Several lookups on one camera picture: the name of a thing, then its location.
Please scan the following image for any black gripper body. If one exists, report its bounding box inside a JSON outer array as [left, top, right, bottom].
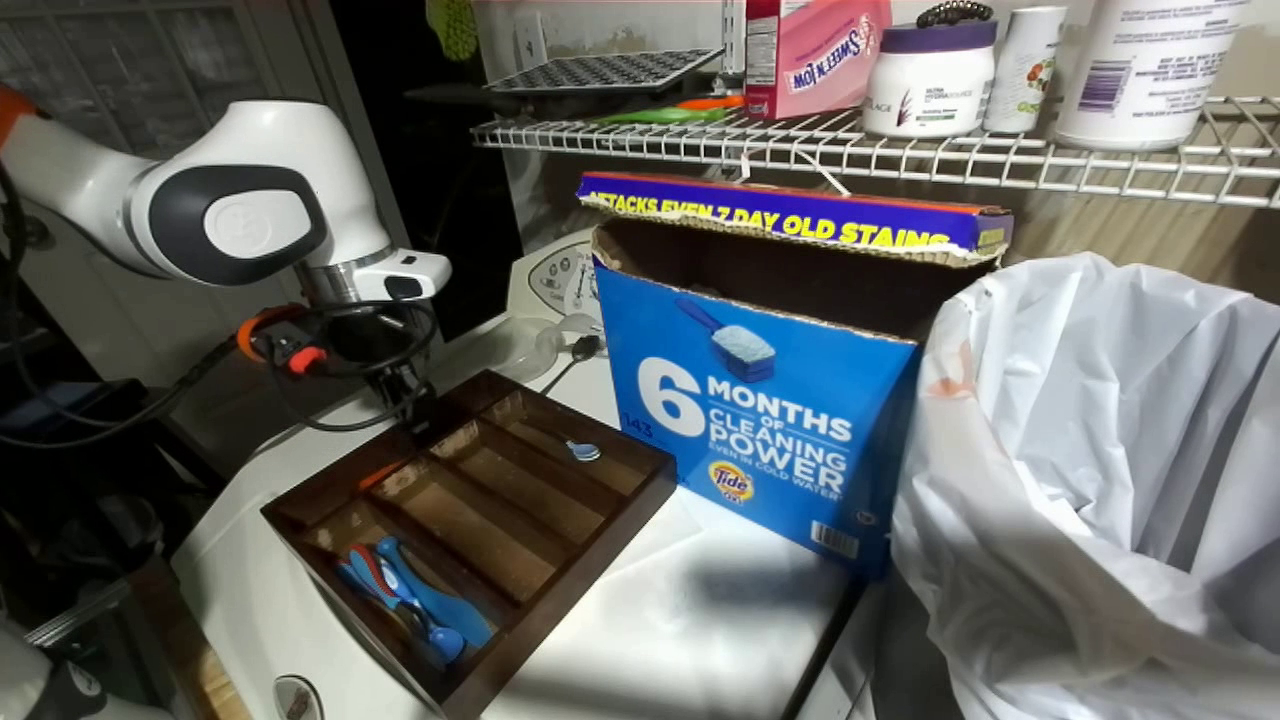
[[333, 306, 446, 401]]

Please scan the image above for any orange plastic spoon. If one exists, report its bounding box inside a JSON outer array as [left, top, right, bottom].
[[351, 459, 408, 497]]

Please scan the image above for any white and blue spoon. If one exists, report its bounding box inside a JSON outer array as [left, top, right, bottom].
[[333, 538, 449, 632]]

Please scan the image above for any dark wooden utensil holder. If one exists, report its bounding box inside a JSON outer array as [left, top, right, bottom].
[[256, 369, 681, 720]]

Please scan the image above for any blue plastic spoon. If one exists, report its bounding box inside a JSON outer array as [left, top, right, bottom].
[[394, 581, 499, 673]]

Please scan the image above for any white washing machine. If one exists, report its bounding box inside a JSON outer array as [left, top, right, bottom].
[[167, 224, 878, 720]]

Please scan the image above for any cardboard detergent box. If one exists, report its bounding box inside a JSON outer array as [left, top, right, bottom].
[[575, 168, 1021, 584]]

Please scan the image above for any green and orange packet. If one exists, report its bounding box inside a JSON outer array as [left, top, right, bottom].
[[595, 88, 753, 131]]

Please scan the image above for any pink cardboard box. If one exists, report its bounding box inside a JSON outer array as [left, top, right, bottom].
[[741, 0, 896, 126]]

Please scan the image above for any white jar with purple lid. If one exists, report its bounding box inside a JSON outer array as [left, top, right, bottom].
[[860, 18, 1003, 146]]

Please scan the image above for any white plastic bag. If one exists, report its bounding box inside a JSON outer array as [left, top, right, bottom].
[[890, 254, 1280, 720]]

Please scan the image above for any slim white bottle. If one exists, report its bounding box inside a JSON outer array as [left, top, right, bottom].
[[986, 5, 1071, 141]]

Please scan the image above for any large white tub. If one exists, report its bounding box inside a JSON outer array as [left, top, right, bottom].
[[1048, 0, 1253, 156]]

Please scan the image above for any white wire shelf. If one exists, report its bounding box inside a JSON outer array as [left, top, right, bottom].
[[468, 92, 1280, 213]]

